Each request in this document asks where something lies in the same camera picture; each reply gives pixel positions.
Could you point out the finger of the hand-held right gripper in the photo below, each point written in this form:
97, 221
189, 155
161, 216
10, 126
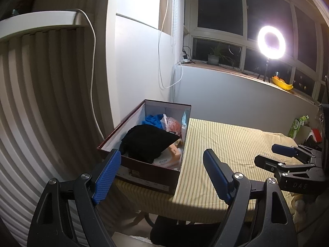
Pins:
282, 149
267, 163

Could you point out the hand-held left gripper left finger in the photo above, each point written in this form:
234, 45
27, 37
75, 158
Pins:
106, 177

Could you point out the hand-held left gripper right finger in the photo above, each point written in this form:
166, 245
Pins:
218, 177

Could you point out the pink item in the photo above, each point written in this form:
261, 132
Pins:
173, 126

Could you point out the white power strip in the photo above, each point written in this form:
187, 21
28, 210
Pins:
185, 61

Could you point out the blue knit cloth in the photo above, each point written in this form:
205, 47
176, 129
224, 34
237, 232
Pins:
153, 120

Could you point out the white framed window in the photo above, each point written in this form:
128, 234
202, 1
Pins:
221, 5

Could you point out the grey paper bag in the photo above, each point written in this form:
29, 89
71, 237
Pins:
304, 133

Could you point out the white shelf board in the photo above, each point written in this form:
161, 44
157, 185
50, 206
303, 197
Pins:
38, 20

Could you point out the potted plant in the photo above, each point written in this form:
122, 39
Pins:
212, 59

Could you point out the orange white tissue pack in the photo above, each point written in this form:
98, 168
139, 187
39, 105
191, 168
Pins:
169, 159

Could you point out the white ribbed panel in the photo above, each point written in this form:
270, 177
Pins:
38, 95

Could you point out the person's right hand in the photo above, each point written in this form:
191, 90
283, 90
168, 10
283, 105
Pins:
299, 205

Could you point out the white wall cabinet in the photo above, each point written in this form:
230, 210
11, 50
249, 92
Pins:
136, 2

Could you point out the black chair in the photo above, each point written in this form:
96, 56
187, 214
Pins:
167, 231

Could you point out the dark red shoebox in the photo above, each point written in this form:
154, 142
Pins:
154, 182

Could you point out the yellow fruit plate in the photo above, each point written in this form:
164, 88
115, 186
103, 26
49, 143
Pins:
282, 85

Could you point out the black fabric pouch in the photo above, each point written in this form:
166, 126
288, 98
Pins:
144, 144

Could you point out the green white bag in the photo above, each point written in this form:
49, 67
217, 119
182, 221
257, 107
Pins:
293, 128

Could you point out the yellow striped tablecloth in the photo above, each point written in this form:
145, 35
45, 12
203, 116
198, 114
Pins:
231, 139

